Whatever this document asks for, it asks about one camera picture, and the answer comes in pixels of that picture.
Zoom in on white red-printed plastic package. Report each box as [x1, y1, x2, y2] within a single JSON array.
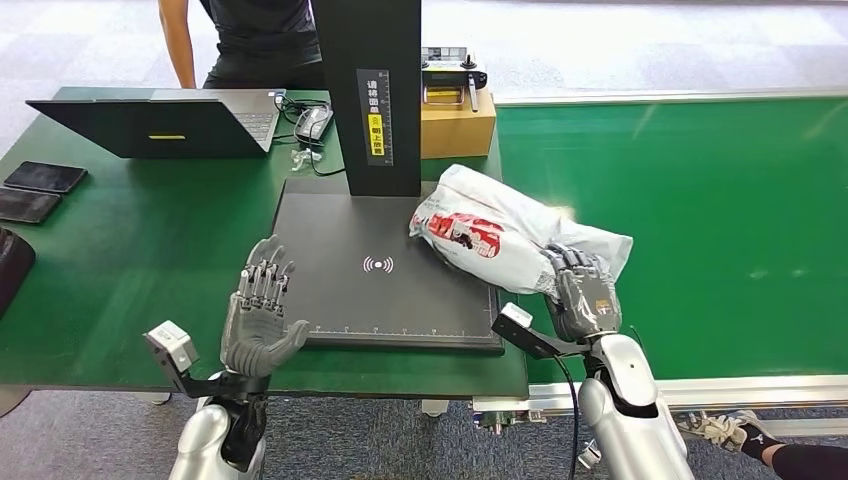
[[408, 164, 635, 297]]

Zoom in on black inbound scanner machine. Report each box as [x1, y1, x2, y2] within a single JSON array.
[[271, 0, 505, 352]]

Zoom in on brown cardboard box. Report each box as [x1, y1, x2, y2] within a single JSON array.
[[420, 86, 497, 160]]

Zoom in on black adapter cable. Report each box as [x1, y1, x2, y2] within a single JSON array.
[[274, 95, 346, 178]]

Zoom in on person's leg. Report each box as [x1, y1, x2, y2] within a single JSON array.
[[738, 423, 848, 480]]

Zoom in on black smartphone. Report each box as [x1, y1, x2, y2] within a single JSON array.
[[3, 160, 89, 195], [0, 186, 63, 225]]

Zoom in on black laptop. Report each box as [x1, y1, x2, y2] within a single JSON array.
[[25, 89, 287, 160]]

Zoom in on dark delivery box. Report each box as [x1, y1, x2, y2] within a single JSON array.
[[0, 227, 37, 319]]

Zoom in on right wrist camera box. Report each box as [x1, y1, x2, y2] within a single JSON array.
[[491, 303, 564, 361]]

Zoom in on person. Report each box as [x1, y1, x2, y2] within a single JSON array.
[[157, 0, 326, 91]]

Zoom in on green conveyor belt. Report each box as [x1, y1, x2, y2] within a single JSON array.
[[471, 86, 848, 439]]

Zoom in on white sneaker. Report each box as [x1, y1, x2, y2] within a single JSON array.
[[675, 409, 783, 455]]

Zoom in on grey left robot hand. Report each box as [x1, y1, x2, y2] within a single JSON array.
[[220, 235, 311, 379]]

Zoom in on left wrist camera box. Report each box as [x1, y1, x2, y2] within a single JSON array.
[[143, 321, 200, 376]]

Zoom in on grey power adapter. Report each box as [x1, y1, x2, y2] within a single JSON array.
[[294, 104, 334, 146]]

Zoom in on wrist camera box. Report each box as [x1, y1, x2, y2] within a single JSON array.
[[491, 303, 564, 361], [143, 321, 200, 376]]

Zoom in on black remote controller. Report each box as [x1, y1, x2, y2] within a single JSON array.
[[421, 46, 488, 112]]

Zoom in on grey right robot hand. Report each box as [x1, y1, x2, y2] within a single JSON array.
[[541, 243, 623, 344]]

